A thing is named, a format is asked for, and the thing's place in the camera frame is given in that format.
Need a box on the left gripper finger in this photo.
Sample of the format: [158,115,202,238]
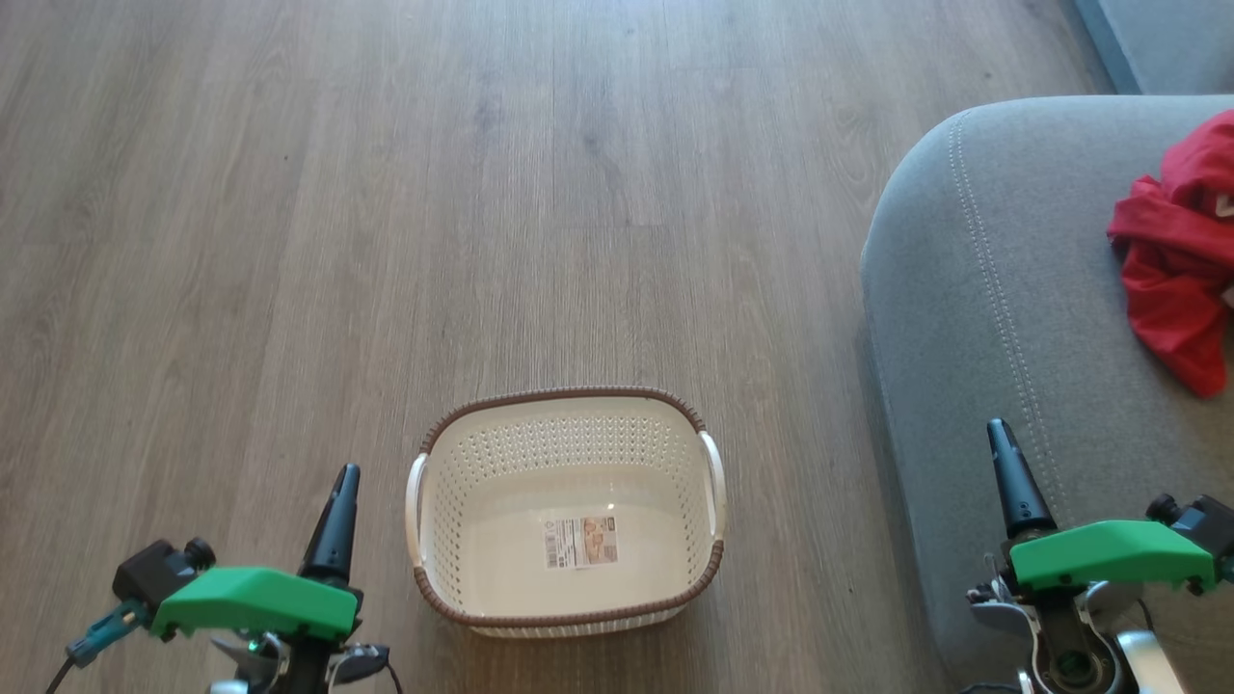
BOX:
[297,464,362,589]

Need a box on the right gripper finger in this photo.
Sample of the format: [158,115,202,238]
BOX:
[986,418,1058,541]

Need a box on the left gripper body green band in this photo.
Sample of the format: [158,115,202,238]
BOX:
[149,566,363,645]

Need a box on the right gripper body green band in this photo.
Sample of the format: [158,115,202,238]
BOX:
[967,520,1218,627]

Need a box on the red cloth garment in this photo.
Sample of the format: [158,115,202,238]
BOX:
[1107,109,1234,399]

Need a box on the grey fabric sofa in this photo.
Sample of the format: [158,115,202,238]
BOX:
[860,93,1234,694]

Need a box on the cream perforated laundry basket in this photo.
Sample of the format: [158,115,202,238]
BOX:
[405,386,727,639]

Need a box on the paper label sticker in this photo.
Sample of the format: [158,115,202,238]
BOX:
[543,515,619,570]

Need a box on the blue grey upholstered seat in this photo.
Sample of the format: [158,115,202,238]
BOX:
[1072,0,1234,95]

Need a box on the thin black camera cable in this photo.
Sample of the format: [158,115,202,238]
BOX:
[43,600,150,694]

